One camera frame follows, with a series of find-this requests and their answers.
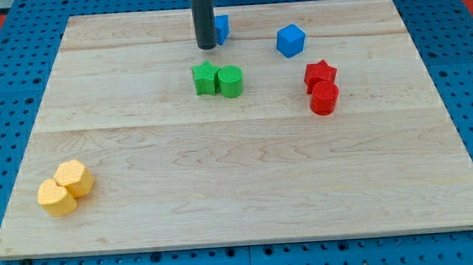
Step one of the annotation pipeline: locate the blue cube block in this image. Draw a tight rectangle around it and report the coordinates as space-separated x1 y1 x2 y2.
276 24 305 58

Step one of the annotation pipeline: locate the blue triangle block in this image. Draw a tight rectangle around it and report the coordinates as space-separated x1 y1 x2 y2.
214 15 230 46

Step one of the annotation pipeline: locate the green cylinder block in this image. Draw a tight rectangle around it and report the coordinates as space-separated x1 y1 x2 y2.
218 66 243 98

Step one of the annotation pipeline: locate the green star block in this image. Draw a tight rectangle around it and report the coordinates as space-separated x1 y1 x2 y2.
191 60 220 95

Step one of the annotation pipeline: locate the light wooden board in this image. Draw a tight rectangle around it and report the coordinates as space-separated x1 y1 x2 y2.
0 0 473 260

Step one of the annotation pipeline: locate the red cylinder block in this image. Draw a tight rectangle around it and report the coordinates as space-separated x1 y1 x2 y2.
310 81 339 116

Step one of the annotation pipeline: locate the red star block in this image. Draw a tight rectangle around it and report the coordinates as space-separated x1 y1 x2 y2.
304 60 338 94

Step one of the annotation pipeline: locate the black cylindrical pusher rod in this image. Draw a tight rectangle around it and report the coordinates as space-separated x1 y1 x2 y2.
190 0 217 50

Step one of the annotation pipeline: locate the yellow hexagon block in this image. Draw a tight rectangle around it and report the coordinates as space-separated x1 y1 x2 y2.
54 159 94 198

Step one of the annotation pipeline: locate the yellow heart block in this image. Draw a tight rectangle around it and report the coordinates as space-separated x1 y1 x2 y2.
37 179 78 217

